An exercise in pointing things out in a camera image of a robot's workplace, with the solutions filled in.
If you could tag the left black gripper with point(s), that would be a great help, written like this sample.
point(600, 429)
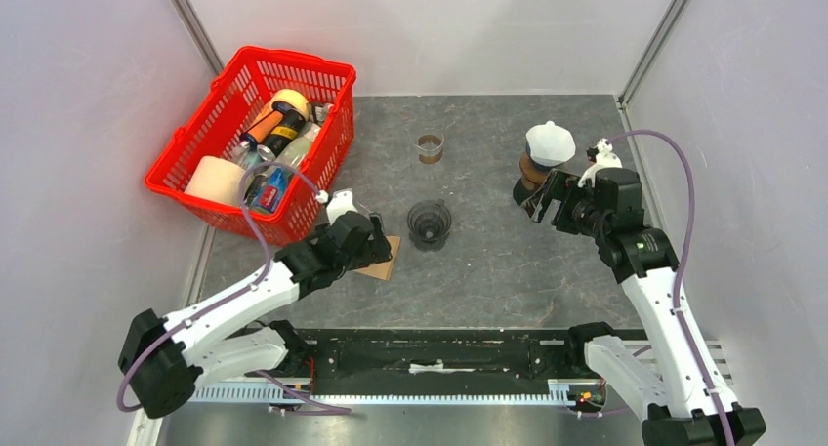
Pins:
point(376, 249)

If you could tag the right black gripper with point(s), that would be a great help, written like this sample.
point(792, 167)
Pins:
point(561, 185)

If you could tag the brown wooden ring holder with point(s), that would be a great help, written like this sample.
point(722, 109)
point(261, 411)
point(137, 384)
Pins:
point(533, 174)

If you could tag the brown paper coffee filter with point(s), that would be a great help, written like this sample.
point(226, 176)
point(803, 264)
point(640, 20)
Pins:
point(383, 271)

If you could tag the white paper coffee filter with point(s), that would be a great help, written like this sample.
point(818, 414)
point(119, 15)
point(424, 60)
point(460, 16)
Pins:
point(551, 141)

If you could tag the grey transparent dripper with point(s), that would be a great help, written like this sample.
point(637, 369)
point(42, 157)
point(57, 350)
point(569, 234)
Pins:
point(429, 223)

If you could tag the blue ribbed dripper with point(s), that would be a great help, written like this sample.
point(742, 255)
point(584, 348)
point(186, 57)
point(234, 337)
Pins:
point(540, 162)

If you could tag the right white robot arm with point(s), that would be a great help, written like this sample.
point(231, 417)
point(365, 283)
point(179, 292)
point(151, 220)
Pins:
point(686, 399)

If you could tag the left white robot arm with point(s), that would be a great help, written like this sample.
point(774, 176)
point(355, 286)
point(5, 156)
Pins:
point(166, 359)

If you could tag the black red carafe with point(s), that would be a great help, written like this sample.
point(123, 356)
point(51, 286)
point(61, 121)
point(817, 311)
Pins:
point(522, 194)

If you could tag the small glass with brown band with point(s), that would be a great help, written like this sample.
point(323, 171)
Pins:
point(429, 148)

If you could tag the clear plastic bottle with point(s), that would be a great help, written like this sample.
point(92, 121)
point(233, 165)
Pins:
point(298, 149)

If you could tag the orange black bottle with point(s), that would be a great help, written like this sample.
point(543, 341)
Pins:
point(268, 119)

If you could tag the yellow tape roll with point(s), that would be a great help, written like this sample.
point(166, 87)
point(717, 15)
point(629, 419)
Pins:
point(286, 100)

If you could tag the red plastic basket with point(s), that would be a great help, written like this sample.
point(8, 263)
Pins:
point(250, 79)

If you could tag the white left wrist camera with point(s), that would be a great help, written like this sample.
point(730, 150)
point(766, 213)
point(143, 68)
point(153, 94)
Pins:
point(337, 204)

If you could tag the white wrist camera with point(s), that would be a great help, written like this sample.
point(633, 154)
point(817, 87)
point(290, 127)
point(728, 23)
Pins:
point(337, 204)
point(601, 156)

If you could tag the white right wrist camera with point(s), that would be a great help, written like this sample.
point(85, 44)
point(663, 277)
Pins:
point(601, 156)

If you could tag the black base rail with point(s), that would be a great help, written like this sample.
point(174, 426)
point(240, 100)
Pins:
point(396, 362)

